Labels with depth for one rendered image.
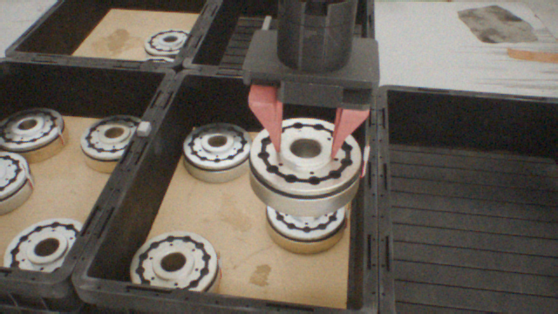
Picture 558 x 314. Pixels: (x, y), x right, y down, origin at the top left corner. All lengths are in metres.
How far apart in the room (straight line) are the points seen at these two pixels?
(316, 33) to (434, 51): 1.01
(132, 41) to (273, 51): 0.73
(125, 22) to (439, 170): 0.75
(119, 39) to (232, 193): 0.52
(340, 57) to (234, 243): 0.35
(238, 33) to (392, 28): 0.49
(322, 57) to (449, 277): 0.38
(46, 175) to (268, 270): 0.37
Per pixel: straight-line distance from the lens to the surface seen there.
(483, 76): 1.30
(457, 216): 0.74
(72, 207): 0.76
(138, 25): 1.18
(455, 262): 0.69
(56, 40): 1.06
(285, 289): 0.62
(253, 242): 0.67
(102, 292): 0.53
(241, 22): 1.16
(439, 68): 1.30
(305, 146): 0.48
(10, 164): 0.82
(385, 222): 0.57
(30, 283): 0.56
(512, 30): 1.52
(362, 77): 0.38
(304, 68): 0.38
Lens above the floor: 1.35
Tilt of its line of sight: 42 degrees down
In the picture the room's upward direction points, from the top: straight up
